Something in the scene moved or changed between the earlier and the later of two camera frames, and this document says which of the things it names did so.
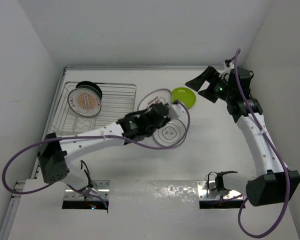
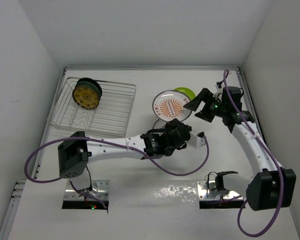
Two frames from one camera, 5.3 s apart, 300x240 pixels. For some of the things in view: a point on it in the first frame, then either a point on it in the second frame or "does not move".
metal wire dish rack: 118,103 does not move
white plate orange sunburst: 84,102 to 168,104
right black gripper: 211,75 to 194,104
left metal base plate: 100,190 does not move
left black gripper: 166,117 to 174,123
